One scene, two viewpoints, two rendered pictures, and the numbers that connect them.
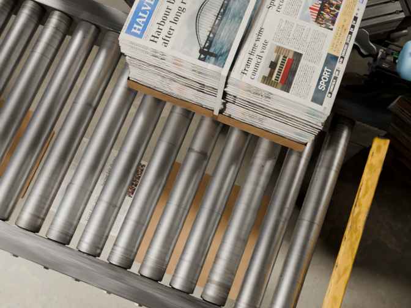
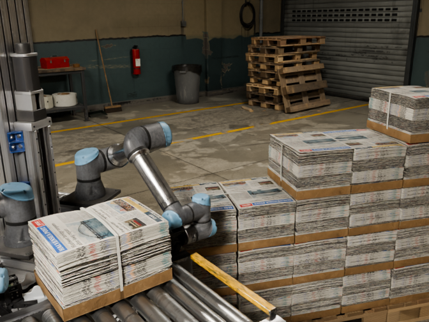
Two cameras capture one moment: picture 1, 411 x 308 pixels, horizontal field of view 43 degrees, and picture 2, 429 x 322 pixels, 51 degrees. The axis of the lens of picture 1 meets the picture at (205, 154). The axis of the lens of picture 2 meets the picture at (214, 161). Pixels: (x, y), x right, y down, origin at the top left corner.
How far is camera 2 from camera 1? 1.01 m
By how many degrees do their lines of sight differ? 63
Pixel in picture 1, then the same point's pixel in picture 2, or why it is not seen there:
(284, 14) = (113, 216)
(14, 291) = not seen: outside the picture
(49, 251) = not seen: outside the picture
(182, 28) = (81, 238)
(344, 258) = (236, 284)
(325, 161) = (184, 276)
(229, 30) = (100, 229)
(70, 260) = not seen: outside the picture
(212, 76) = (112, 244)
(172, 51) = (87, 243)
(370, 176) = (206, 263)
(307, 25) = (126, 213)
